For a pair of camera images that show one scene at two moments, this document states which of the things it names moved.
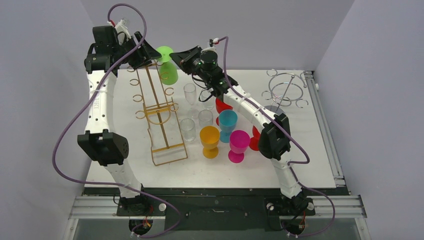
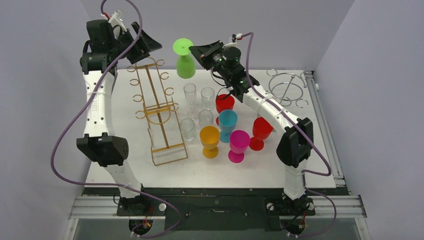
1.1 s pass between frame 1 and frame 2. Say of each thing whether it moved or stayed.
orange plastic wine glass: stayed
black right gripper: moved
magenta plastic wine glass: stayed
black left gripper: moved
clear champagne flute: stayed
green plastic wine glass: moved
